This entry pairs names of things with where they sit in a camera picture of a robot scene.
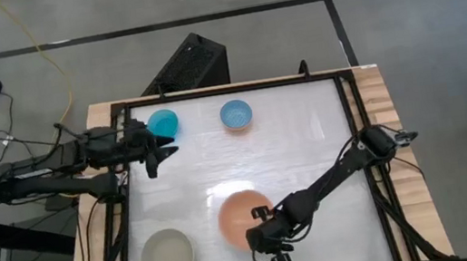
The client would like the beige plastic bowl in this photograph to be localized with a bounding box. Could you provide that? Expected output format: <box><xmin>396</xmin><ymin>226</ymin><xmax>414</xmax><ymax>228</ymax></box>
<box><xmin>136</xmin><ymin>226</ymin><xmax>197</xmax><ymax>261</ymax></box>

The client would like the black metal table frame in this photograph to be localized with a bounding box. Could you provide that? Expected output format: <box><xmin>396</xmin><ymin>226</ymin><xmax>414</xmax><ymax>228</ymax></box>
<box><xmin>54</xmin><ymin>43</ymin><xmax>457</xmax><ymax>261</ymax></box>

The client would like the yellow floor cable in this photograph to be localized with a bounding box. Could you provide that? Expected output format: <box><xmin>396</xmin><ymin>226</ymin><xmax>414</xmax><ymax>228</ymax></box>
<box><xmin>0</xmin><ymin>0</ymin><xmax>78</xmax><ymax>133</ymax></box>

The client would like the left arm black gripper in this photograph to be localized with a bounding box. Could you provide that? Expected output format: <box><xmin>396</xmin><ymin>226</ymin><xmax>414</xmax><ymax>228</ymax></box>
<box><xmin>115</xmin><ymin>112</ymin><xmax>184</xmax><ymax>183</ymax></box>

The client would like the white table mat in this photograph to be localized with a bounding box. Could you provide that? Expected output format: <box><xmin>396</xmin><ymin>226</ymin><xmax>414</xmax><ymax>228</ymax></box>
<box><xmin>100</xmin><ymin>73</ymin><xmax>394</xmax><ymax>261</ymax></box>

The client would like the turquoise plastic bowl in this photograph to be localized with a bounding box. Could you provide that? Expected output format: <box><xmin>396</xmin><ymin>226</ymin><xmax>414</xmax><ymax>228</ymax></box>
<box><xmin>144</xmin><ymin>106</ymin><xmax>182</xmax><ymax>141</ymax></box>

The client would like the black floor cable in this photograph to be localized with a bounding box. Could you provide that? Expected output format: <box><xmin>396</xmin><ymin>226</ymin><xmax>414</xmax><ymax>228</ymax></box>
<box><xmin>0</xmin><ymin>85</ymin><xmax>60</xmax><ymax>167</ymax></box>

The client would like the blue plastic bowl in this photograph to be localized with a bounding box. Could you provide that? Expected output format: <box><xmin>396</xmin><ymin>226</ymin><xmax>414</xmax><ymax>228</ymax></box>
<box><xmin>218</xmin><ymin>97</ymin><xmax>256</xmax><ymax>133</ymax></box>

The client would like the black perforated computer tower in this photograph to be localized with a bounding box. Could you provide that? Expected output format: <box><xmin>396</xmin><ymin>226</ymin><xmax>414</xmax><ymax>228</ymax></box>
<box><xmin>133</xmin><ymin>27</ymin><xmax>232</xmax><ymax>99</ymax></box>

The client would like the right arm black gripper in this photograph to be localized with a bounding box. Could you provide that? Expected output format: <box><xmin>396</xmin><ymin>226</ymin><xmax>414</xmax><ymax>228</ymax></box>
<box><xmin>242</xmin><ymin>202</ymin><xmax>297</xmax><ymax>261</ymax></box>

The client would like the orange plastic bowl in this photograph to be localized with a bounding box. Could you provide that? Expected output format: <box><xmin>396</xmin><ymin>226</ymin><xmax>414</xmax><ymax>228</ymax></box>
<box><xmin>213</xmin><ymin>186</ymin><xmax>280</xmax><ymax>256</ymax></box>

